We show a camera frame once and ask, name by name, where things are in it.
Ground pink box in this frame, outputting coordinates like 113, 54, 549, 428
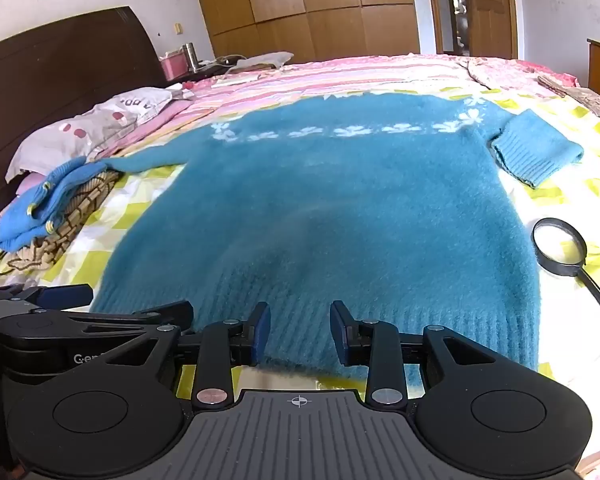
159, 51, 188, 81

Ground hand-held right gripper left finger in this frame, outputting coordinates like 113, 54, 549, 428
105, 301, 272, 409

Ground teal knitted sweater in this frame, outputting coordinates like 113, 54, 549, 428
90, 92, 586, 386

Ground brown patterned folded cloth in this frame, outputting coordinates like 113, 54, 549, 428
537, 75, 600, 128

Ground blue knitted garment yellow buttons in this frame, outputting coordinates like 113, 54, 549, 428
0, 156, 108, 252

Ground wooden door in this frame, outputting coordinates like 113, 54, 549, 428
425, 0, 518, 61

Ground pink striped bed sheet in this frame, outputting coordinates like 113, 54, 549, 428
105, 52, 486, 161

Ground dark wooden headboard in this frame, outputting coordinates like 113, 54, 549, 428
0, 6, 168, 226

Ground dark nightstand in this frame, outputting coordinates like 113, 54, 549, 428
165, 60, 241, 86

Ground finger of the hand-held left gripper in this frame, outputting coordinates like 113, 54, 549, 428
45, 301, 195, 334
37, 284, 95, 309

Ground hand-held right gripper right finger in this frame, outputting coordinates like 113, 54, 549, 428
330, 300, 498, 407

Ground white pillow pink dots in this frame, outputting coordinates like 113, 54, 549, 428
5, 87, 176, 181

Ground small crumpled wrapper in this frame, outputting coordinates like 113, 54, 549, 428
167, 81, 197, 102

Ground white plastic bag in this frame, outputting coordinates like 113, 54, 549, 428
232, 51, 295, 71

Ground wooden wardrobe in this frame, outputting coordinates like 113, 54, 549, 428
189, 0, 422, 63

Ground pink floral quilt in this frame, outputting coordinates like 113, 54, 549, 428
455, 55, 581, 101

